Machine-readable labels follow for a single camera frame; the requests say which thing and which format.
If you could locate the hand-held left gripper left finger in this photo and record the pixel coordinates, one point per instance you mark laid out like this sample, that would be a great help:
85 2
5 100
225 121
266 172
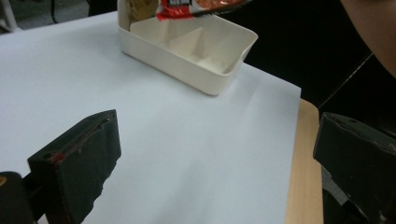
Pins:
77 161

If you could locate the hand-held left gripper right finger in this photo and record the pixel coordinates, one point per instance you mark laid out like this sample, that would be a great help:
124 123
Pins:
361 161

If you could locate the white divided plastic box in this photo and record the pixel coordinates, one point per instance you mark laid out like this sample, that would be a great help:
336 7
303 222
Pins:
174 65

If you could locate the gold foil packet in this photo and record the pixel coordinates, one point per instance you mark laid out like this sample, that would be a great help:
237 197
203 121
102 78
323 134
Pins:
140 9

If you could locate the red and black snack packet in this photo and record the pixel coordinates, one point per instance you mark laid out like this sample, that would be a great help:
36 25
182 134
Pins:
174 12

